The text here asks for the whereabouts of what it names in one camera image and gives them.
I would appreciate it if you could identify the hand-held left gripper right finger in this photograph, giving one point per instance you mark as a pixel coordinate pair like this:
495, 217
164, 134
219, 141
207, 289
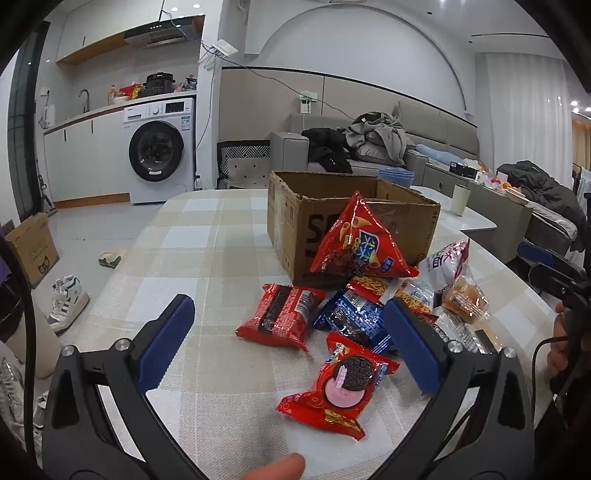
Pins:
413, 341

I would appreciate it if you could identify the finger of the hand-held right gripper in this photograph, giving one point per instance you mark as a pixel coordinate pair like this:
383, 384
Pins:
535, 253
551, 279

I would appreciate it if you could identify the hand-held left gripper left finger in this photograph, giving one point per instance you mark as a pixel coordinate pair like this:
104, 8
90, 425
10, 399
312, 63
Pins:
173, 332

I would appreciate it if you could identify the clear bread packet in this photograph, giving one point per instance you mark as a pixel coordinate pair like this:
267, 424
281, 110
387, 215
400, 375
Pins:
466, 300
466, 332

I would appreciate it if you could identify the blue cookie packet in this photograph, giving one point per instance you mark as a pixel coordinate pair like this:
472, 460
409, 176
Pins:
353, 318

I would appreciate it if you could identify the silver noodle snack packet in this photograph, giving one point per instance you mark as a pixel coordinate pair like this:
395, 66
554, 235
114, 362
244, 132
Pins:
369, 286

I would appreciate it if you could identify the red pink-filling cookie packet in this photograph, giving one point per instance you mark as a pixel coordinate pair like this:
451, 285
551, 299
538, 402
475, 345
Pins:
344, 383

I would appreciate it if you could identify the white red snack bag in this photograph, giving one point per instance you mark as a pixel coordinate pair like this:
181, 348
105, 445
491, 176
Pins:
445, 263

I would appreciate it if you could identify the red dark cookie packet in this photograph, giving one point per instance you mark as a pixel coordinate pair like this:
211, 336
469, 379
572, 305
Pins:
277, 316

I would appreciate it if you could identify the red triangular chips bag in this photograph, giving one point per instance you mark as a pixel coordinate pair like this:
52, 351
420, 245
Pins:
364, 244

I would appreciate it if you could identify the brown cardboard box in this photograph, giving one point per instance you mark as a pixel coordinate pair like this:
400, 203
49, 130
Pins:
291, 221

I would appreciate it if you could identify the person's right hand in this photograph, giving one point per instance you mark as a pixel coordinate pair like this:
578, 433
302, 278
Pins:
559, 355

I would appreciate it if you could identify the person's left hand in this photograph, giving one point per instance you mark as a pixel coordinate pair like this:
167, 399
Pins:
274, 468

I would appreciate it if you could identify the white marble table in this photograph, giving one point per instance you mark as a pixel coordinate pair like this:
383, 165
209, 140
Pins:
480, 221

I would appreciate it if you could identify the dark coat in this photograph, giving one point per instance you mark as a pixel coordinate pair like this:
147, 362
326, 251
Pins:
540, 184

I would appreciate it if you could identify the white cup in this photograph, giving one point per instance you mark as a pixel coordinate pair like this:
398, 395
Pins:
460, 201

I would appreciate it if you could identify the green slipper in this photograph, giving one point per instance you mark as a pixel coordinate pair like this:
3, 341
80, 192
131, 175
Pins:
111, 259

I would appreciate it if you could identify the checkered tablecloth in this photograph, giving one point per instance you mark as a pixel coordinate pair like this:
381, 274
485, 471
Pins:
207, 240

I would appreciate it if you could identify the white sneaker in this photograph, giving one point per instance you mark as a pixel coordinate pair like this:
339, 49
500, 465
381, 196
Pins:
69, 302

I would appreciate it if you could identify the black rectangular box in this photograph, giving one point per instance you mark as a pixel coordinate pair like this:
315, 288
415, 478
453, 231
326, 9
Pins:
464, 170

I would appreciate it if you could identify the light blue pillow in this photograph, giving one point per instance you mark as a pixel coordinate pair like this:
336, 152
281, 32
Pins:
438, 152

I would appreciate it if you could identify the white curtain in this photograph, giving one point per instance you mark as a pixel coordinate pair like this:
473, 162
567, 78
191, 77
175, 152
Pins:
526, 106

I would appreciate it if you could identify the grey sofa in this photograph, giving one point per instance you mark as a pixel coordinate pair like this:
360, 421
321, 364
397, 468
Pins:
443, 129

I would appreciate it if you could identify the printed cardboard box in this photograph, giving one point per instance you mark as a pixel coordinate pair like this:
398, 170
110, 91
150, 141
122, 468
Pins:
34, 249

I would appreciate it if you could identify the white washing machine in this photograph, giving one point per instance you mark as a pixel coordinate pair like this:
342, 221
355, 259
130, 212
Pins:
159, 152

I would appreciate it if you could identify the folded patterned mat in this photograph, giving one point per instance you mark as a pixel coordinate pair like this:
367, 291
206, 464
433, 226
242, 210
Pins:
242, 164

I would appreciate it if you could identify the grey clothes pile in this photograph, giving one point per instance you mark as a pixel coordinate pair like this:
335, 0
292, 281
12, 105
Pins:
378, 134

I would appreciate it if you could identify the white lower kitchen cabinets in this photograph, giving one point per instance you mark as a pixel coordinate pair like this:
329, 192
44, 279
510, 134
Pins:
92, 152

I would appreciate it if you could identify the white kitchen cabinets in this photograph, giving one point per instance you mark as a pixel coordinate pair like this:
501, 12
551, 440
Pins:
87, 27
92, 152

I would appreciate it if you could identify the black jacket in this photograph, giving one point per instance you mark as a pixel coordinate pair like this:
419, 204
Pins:
328, 147

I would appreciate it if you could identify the yellow bottle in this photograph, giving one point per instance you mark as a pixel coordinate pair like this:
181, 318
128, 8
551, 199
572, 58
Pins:
112, 94

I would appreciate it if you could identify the kitchen faucet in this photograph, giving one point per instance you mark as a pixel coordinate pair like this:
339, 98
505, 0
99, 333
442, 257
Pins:
85, 99

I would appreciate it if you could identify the black pressure cooker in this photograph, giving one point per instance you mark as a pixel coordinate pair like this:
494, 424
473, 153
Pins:
159, 83

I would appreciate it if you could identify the black glass door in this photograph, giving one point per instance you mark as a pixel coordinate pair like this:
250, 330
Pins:
27, 115

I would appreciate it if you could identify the silver range hood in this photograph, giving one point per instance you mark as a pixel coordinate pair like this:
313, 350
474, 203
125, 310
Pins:
161, 30

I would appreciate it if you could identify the white upper kitchen cabinets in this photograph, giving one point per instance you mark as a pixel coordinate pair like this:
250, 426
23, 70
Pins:
87, 27

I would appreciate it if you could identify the white wall charger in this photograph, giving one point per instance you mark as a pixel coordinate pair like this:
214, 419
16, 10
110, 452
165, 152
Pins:
305, 102

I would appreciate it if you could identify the white wall power strip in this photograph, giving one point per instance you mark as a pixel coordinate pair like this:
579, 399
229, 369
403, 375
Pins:
221, 50

